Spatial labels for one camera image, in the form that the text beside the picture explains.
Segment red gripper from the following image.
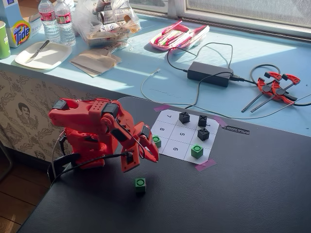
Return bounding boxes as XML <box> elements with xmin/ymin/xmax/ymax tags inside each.
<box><xmin>132</xmin><ymin>122</ymin><xmax>160</xmax><ymax>163</ymax></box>

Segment white numbered grid sheet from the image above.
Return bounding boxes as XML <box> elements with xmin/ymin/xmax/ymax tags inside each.
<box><xmin>149</xmin><ymin>109</ymin><xmax>220</xmax><ymax>164</ymax></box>

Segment black base clamp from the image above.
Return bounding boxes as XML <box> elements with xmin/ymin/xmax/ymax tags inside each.
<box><xmin>47</xmin><ymin>152</ymin><xmax>81</xmax><ymax>182</ymax></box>

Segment black power adapter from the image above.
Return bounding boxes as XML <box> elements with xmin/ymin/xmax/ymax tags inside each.
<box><xmin>187</xmin><ymin>61</ymin><xmax>234</xmax><ymax>88</ymax></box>

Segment brown paper napkin stack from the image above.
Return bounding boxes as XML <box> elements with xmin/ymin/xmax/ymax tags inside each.
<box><xmin>69</xmin><ymin>48</ymin><xmax>122</xmax><ymax>78</ymax></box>

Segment pink open pen case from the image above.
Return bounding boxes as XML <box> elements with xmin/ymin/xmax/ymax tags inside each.
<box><xmin>149</xmin><ymin>20</ymin><xmax>210</xmax><ymax>55</ymax></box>

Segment red bar clamp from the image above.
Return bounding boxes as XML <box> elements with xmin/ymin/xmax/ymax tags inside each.
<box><xmin>250</xmin><ymin>73</ymin><xmax>301</xmax><ymax>114</ymax></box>
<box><xmin>242</xmin><ymin>72</ymin><xmax>283</xmax><ymax>113</ymax></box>

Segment clear plastic bag with packets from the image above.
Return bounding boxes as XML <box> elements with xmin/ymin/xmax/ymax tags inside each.
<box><xmin>72</xmin><ymin>0</ymin><xmax>142</xmax><ymax>53</ymax></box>

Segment white square plate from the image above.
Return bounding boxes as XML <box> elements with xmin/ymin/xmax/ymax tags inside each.
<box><xmin>14</xmin><ymin>41</ymin><xmax>73</xmax><ymax>71</ymax></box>

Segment grey metal chair leg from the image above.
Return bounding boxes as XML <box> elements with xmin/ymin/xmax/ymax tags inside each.
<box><xmin>0</xmin><ymin>139</ymin><xmax>13</xmax><ymax>183</ymax></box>

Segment clear water bottle red label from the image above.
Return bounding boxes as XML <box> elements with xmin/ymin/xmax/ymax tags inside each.
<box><xmin>38</xmin><ymin>0</ymin><xmax>61</xmax><ymax>44</ymax></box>
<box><xmin>53</xmin><ymin>0</ymin><xmax>77</xmax><ymax>47</ymax></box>

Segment silver table knife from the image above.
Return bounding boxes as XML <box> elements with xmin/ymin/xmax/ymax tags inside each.
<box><xmin>25</xmin><ymin>40</ymin><xmax>51</xmax><ymax>64</ymax></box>

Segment Tide detergent box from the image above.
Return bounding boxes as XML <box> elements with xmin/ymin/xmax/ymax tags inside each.
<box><xmin>0</xmin><ymin>0</ymin><xmax>46</xmax><ymax>49</ymax></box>

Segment green paper cup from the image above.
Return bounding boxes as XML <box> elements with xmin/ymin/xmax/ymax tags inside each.
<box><xmin>0</xmin><ymin>20</ymin><xmax>12</xmax><ymax>60</ymax></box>

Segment red wrist camera mount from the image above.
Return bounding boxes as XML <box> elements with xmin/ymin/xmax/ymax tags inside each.
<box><xmin>120</xmin><ymin>150</ymin><xmax>141</xmax><ymax>173</ymax></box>

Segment white cable with connector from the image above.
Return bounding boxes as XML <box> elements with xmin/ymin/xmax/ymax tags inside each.
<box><xmin>141</xmin><ymin>69</ymin><xmax>161</xmax><ymax>102</ymax></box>

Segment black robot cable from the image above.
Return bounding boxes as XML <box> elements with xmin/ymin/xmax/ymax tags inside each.
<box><xmin>48</xmin><ymin>151</ymin><xmax>129</xmax><ymax>189</ymax></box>

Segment black looping power cable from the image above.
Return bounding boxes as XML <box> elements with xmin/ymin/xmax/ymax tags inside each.
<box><xmin>184</xmin><ymin>71</ymin><xmax>231</xmax><ymax>109</ymax></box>

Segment black adapter output cable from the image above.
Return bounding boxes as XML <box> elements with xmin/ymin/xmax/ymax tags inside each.
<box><xmin>166</xmin><ymin>42</ymin><xmax>233</xmax><ymax>73</ymax></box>

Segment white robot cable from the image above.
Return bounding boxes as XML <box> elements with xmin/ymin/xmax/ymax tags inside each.
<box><xmin>51</xmin><ymin>130</ymin><xmax>66</xmax><ymax>178</ymax></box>

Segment thin grey long cable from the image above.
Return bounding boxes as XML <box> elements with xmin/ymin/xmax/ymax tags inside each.
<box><xmin>116</xmin><ymin>93</ymin><xmax>311</xmax><ymax>120</ymax></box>

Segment black adapter mains cable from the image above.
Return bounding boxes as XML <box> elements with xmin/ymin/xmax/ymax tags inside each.
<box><xmin>230</xmin><ymin>63</ymin><xmax>282</xmax><ymax>85</ymax></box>

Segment window frame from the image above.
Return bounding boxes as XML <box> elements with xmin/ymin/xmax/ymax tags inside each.
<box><xmin>128</xmin><ymin>0</ymin><xmax>311</xmax><ymax>42</ymax></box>

